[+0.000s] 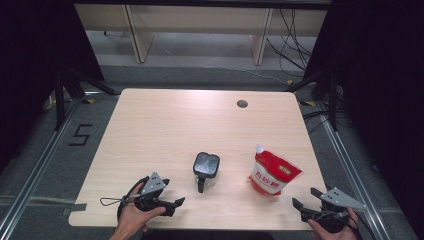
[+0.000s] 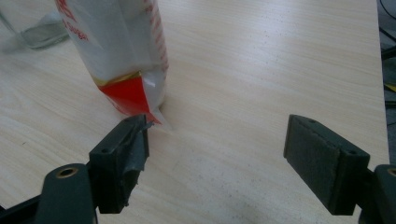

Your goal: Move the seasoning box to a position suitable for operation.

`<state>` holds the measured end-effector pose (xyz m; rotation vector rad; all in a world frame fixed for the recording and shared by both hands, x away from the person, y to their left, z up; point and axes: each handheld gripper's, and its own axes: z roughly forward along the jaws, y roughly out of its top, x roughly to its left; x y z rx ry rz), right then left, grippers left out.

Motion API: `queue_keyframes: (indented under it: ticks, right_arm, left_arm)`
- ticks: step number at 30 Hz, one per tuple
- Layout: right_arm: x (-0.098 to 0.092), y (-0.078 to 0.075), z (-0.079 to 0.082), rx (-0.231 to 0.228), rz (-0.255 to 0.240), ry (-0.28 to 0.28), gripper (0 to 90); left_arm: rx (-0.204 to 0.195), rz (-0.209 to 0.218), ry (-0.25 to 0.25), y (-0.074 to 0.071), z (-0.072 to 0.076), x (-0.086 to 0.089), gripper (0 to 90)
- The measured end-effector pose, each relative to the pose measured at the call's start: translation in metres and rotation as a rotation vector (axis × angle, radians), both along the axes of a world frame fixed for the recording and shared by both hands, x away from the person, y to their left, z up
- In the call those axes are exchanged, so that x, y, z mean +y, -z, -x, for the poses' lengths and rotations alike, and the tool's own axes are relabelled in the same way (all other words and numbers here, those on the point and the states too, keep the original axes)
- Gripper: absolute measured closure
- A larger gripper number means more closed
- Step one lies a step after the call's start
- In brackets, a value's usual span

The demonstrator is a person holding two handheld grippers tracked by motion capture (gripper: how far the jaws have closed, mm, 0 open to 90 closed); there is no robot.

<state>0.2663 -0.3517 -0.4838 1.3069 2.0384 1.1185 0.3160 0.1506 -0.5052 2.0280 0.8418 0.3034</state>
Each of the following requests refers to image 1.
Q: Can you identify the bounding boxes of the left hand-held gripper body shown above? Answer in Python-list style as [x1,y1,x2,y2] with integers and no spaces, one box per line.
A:
[134,171,172,214]

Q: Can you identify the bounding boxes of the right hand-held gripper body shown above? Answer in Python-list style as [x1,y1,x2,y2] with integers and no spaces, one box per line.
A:
[300,186,367,234]

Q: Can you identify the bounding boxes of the red and white sugar pouch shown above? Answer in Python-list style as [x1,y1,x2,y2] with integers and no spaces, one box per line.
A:
[248,143,304,198]

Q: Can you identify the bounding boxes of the clear container with black lid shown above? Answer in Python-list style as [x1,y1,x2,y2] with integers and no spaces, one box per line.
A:
[192,151,221,194]

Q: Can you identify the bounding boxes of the person's right hand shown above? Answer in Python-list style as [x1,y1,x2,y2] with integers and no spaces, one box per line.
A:
[306,207,360,240]

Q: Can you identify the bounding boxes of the person's left hand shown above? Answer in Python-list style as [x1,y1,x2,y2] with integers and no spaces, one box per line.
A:
[115,182,167,236]

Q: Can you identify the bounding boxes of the grey tape strip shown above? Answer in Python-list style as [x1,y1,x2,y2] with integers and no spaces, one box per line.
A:
[62,202,88,216]

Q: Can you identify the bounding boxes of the black metal stand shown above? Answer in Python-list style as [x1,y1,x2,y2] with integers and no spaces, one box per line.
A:
[54,65,122,132]
[284,70,340,133]

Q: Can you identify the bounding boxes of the black curtain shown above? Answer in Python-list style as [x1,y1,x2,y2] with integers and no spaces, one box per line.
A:
[0,0,105,174]
[304,0,424,234]

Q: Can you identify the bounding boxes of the aluminium floor rail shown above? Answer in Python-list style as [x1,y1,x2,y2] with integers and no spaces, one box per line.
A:
[314,100,392,240]
[0,99,83,240]

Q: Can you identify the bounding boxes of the thin grey cord loop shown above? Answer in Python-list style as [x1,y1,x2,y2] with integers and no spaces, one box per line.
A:
[99,197,128,207]

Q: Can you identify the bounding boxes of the black floor cables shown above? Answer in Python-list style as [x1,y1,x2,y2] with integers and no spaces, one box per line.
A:
[301,109,335,135]

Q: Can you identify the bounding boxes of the light wooden desk frame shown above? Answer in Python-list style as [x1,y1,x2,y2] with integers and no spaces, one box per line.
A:
[73,3,329,67]

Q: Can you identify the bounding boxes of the bundle of black cables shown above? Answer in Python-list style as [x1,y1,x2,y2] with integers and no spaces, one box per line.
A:
[265,8,318,79]

